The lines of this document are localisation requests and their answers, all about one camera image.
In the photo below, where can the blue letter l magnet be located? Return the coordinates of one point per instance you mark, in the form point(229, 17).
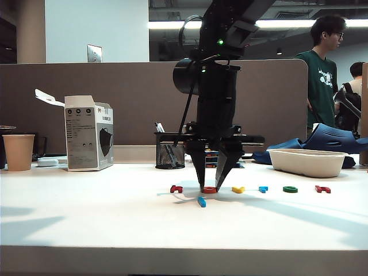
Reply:
point(202, 201)

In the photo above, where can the yellow letter v magnet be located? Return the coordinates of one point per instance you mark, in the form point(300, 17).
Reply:
point(238, 189)

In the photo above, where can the person in green shirt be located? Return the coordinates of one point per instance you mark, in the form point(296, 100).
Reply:
point(322, 86)

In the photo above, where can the ceiling light strip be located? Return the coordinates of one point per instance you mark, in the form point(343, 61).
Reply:
point(166, 25)

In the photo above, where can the brown paper cup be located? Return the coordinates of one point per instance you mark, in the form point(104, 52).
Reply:
point(18, 152)

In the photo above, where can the blue foam clog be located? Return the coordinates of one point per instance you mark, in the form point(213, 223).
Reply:
point(333, 139)

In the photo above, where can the red letter h magnet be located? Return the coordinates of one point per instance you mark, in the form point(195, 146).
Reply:
point(176, 189)
point(322, 189)

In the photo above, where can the open face mask box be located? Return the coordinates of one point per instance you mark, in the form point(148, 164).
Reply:
point(86, 138)

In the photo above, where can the navy blue cloth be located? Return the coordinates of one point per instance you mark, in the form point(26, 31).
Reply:
point(283, 152)

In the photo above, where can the black mesh pen holder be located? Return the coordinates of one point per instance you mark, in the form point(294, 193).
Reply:
point(169, 156)

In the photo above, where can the beige oval tray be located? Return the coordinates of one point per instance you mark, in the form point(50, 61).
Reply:
point(306, 162)

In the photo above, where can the orange letter o magnet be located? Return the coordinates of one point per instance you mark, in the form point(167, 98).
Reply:
point(210, 189)

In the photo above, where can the brown desk partition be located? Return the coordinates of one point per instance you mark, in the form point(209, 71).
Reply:
point(115, 100)

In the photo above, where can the flat magnet letter case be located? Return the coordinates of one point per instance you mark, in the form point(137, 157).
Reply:
point(211, 155)
point(211, 160)
point(211, 150)
point(211, 166)

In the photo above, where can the pen in holder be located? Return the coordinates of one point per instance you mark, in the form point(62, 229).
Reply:
point(159, 128)

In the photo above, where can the person with black backpack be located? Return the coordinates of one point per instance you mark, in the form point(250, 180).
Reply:
point(356, 74)

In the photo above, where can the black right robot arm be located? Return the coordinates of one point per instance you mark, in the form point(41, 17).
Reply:
point(224, 28)

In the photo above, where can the small white device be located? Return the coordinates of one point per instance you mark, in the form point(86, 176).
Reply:
point(47, 162)

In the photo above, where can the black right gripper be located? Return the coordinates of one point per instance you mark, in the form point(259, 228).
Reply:
point(215, 115)

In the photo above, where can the blue letter r magnet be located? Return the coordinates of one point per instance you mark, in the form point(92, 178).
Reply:
point(263, 189)

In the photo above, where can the metal wall plate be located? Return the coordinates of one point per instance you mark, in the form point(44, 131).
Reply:
point(95, 53)

